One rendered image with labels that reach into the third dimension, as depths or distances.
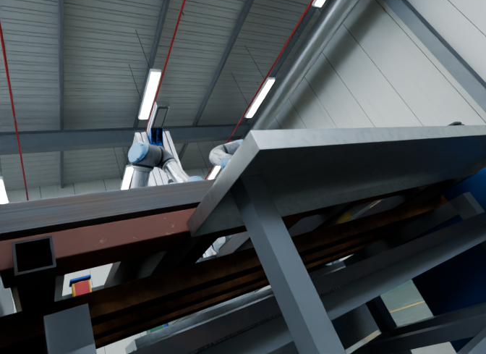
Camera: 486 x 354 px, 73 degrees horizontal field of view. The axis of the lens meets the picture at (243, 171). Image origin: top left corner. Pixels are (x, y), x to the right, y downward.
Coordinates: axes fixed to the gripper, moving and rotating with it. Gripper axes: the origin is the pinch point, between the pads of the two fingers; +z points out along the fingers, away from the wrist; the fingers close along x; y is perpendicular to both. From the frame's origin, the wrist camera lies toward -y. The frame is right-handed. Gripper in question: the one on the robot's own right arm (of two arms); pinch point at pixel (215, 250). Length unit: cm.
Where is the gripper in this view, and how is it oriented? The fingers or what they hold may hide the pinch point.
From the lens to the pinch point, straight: 140.1
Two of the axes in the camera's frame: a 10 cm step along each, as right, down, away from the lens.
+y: 8.2, -0.9, 5.6
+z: 3.7, 8.3, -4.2
